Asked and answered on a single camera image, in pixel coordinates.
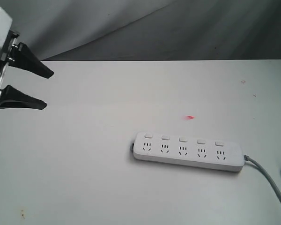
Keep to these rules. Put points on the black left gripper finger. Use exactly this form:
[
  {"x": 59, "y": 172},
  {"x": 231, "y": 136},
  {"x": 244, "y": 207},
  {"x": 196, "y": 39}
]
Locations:
[
  {"x": 23, "y": 58},
  {"x": 10, "y": 97}
]

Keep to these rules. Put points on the white five-outlet power strip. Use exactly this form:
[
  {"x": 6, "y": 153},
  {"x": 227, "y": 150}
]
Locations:
[{"x": 188, "y": 151}]

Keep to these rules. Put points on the grey wrinkled backdrop cloth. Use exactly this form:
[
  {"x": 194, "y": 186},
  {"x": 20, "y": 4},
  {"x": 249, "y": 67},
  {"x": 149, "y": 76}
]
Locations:
[{"x": 148, "y": 29}]

